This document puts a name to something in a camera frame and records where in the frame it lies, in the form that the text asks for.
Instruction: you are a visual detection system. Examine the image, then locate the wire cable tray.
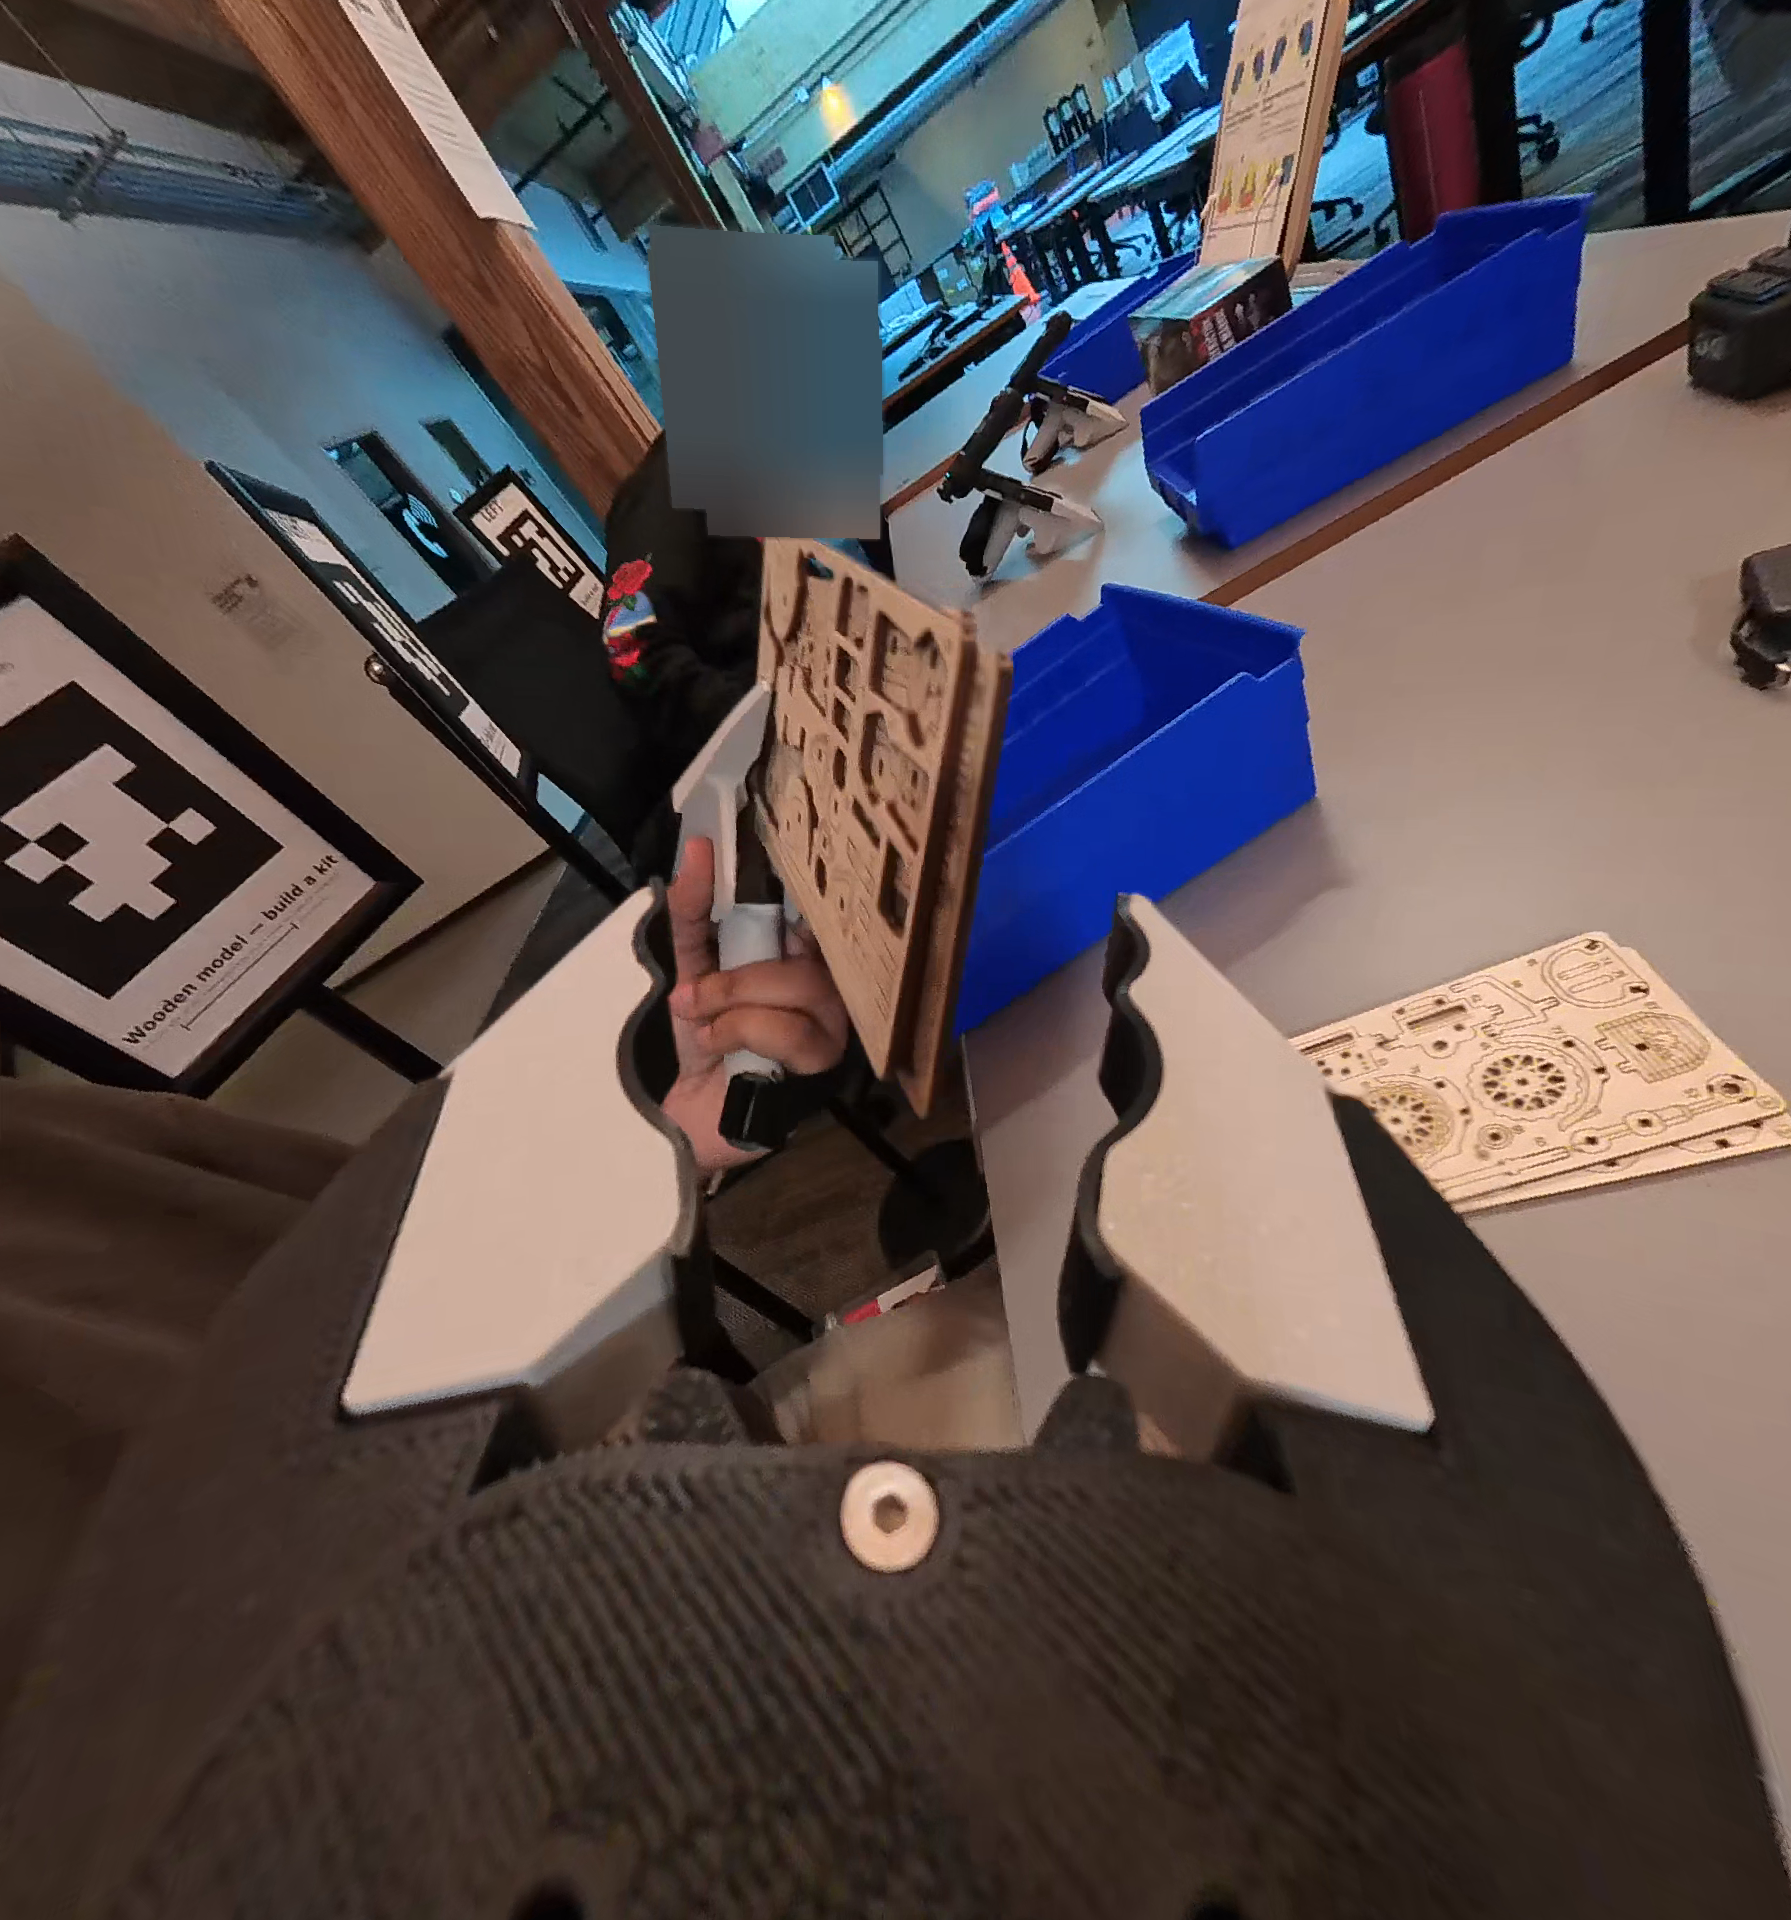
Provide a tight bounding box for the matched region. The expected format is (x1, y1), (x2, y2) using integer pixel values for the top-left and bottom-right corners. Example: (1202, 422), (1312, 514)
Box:
(0, 42), (375, 244)

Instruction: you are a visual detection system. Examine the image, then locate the blue plastic bin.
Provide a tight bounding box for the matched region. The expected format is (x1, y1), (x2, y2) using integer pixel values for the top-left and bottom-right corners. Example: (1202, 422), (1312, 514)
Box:
(956, 582), (1320, 1039)
(1139, 192), (1592, 550)
(1042, 254), (1201, 405)

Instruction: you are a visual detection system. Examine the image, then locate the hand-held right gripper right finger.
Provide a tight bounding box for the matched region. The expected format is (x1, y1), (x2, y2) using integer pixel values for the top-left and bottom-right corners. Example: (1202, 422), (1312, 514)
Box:
(1056, 894), (1439, 1468)

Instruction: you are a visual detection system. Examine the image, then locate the red cylinder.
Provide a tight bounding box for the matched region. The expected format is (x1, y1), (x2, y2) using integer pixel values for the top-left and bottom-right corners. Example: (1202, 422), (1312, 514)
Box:
(1380, 32), (1486, 225)

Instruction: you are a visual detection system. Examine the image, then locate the framed marker sign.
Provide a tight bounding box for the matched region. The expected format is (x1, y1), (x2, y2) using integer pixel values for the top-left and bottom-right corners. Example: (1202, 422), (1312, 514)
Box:
(453, 467), (611, 616)
(0, 536), (424, 1100)
(206, 462), (536, 814)

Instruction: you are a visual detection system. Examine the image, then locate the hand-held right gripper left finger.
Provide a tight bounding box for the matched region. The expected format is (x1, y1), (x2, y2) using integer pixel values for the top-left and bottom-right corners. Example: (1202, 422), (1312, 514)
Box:
(339, 885), (706, 1448)

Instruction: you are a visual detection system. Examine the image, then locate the white paper notice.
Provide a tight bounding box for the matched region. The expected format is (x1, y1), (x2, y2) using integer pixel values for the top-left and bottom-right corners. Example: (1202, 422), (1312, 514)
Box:
(338, 0), (541, 231)

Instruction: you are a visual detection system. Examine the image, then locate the spare hand-held gripper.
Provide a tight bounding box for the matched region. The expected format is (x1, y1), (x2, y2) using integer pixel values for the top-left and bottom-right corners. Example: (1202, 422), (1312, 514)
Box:
(958, 467), (1107, 582)
(937, 312), (1138, 507)

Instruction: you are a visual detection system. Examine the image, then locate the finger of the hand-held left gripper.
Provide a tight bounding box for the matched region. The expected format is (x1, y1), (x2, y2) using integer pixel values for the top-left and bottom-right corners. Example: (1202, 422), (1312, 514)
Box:
(670, 679), (781, 922)

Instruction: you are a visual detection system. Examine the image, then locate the wooden instruction board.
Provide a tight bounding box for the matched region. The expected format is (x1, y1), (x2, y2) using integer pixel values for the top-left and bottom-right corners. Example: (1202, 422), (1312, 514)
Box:
(1199, 0), (1352, 281)

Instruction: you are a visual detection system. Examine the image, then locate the dark printed box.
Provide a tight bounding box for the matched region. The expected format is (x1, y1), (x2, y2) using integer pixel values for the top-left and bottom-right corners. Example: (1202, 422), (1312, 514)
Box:
(1132, 257), (1293, 396)

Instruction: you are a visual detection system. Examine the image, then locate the person's left hand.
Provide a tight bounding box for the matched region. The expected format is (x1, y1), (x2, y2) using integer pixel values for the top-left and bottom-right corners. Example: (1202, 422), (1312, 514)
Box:
(662, 834), (852, 1174)

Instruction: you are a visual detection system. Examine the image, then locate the wooden puzzle sheet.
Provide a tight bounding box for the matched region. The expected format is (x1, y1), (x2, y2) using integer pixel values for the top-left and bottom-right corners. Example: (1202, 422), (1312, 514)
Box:
(895, 614), (1017, 1121)
(1289, 930), (1791, 1189)
(1413, 1072), (1791, 1217)
(756, 536), (991, 1085)

